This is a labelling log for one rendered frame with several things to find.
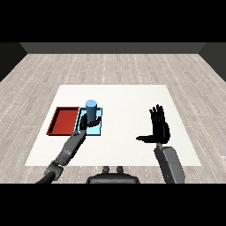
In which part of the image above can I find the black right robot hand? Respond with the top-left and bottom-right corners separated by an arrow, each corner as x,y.
135,103 -> 171,145

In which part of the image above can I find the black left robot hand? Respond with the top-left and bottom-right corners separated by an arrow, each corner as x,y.
79,113 -> 102,132

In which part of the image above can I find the blue can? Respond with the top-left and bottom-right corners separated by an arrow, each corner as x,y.
85,99 -> 99,124

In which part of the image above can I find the light blue shallow open box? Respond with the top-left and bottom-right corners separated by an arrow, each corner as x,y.
73,107 -> 103,137

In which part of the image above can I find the red shallow open box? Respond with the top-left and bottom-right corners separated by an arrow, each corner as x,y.
46,106 -> 80,137

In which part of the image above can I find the dark grey robot body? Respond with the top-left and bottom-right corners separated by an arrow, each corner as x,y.
86,166 -> 141,185

